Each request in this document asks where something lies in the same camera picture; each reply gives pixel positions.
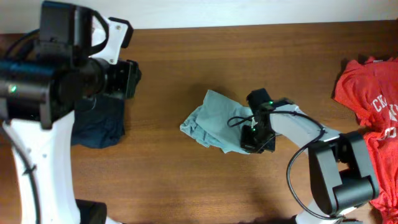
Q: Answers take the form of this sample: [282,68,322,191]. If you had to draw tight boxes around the light blue grey t-shirt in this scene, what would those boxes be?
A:
[180,90,252,154]

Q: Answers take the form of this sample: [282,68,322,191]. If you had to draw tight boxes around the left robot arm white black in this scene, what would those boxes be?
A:
[1,1,141,223]

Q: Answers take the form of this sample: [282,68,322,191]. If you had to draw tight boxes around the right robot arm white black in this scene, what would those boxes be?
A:
[240,88,379,224]

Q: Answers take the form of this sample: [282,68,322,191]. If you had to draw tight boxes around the folded dark navy garment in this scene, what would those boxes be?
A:
[71,95,125,149]

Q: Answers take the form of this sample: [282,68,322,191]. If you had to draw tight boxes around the red t-shirt white print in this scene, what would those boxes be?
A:
[334,57,397,224]

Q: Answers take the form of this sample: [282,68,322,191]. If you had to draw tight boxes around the right black cable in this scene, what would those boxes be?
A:
[226,110,343,220]

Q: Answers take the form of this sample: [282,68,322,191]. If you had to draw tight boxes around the black cable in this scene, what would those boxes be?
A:
[226,110,343,220]
[0,11,109,224]

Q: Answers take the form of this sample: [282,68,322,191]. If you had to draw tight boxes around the left black cable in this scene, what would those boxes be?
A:
[0,11,109,224]

